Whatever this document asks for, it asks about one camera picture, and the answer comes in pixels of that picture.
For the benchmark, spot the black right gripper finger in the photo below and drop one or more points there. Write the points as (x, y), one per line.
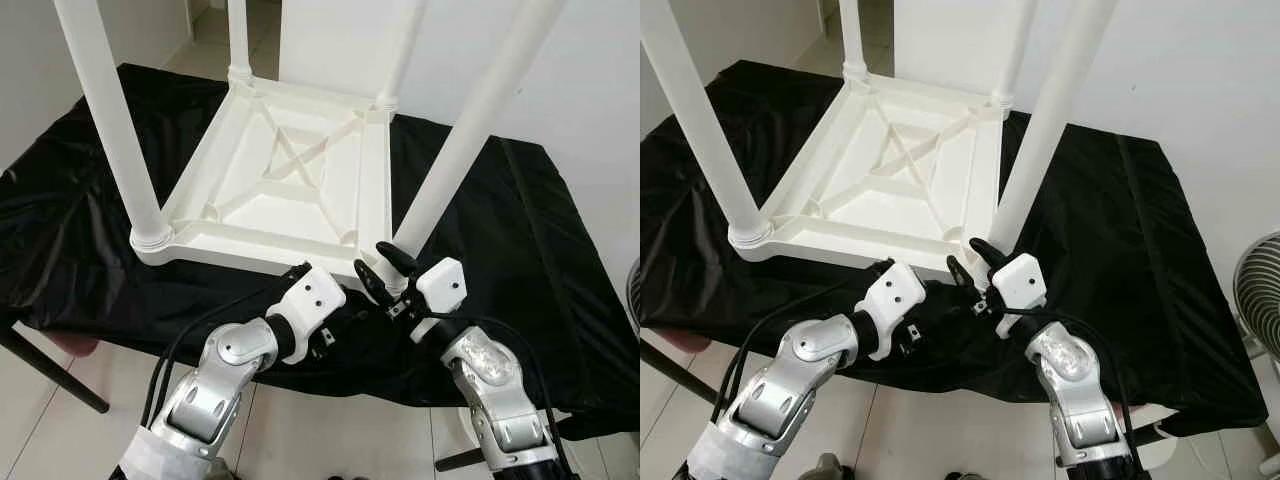
(397, 258)
(988, 252)
(961, 275)
(372, 283)

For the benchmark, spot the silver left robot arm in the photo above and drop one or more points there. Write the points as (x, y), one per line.
(220, 370)
(800, 365)

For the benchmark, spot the black table cloth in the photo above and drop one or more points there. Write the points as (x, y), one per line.
(1170, 320)
(560, 320)

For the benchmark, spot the robot left leg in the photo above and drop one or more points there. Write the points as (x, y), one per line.
(828, 468)

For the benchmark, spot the black metal table leg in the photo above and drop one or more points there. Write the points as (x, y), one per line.
(55, 370)
(680, 375)
(460, 462)
(1148, 430)

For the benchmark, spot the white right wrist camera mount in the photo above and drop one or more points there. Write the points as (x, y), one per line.
(1020, 280)
(442, 285)

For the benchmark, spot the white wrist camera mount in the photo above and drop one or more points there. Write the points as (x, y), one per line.
(310, 300)
(890, 295)
(442, 285)
(1020, 280)

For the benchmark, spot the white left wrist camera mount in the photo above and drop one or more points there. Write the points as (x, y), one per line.
(310, 300)
(890, 295)

